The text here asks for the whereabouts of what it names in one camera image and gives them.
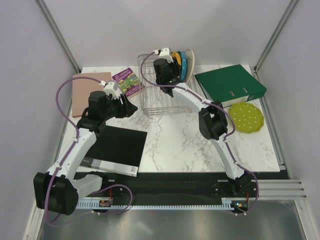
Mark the cream and blue plate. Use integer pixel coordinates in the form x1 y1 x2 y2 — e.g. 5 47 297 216
185 49 195 83

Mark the purple paperback book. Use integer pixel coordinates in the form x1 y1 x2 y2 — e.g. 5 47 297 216
112 67 145 99

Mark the blue polka dot plate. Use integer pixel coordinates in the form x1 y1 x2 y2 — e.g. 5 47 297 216
178 51 188 82

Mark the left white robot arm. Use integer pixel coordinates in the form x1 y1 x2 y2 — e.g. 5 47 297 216
33 91 138 216

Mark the green polka dot plate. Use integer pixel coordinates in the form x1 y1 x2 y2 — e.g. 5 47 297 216
228 102 265 134

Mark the wire dish rack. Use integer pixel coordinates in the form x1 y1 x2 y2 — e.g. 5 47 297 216
138 53 192 115

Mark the pink folder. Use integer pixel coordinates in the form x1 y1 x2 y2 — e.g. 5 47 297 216
71 72 112 118

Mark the orange polka dot plate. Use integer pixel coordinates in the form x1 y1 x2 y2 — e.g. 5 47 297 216
170 51 182 70

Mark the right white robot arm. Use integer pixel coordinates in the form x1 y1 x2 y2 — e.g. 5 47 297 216
153 58 251 197

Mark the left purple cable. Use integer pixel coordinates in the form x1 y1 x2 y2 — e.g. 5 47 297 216
44 76 133 228

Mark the black binder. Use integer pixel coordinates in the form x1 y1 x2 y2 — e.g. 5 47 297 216
80 125 148 177

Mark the blue slotted cable duct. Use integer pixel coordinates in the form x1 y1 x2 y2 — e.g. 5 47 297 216
76 197 245 211

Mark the green lever arch binder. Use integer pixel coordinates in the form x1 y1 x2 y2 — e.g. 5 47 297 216
195 64 267 107

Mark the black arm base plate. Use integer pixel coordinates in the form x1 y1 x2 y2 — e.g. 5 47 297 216
106 172 258 198

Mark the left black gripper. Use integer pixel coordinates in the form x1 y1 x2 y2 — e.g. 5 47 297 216
101 93 138 121

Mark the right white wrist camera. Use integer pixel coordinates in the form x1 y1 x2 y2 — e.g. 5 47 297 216
153 47 174 63

